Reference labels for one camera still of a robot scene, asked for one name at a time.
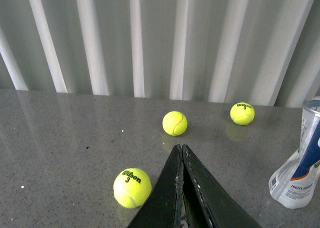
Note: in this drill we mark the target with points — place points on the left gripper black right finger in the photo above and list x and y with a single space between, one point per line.
216 205

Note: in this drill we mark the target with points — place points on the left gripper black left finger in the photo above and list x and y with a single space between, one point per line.
163 208

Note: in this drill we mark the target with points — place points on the Wilson tennis ball can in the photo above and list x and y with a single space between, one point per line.
293 184

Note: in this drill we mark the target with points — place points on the near Wilson tennis ball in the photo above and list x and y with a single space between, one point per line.
132 187

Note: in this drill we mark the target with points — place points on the wilson tennis ball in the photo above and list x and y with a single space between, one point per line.
132 187
242 113

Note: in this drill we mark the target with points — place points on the middle yellow tennis ball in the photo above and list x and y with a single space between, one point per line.
174 123

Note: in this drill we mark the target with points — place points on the far Wilson tennis ball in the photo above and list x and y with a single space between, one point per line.
242 113

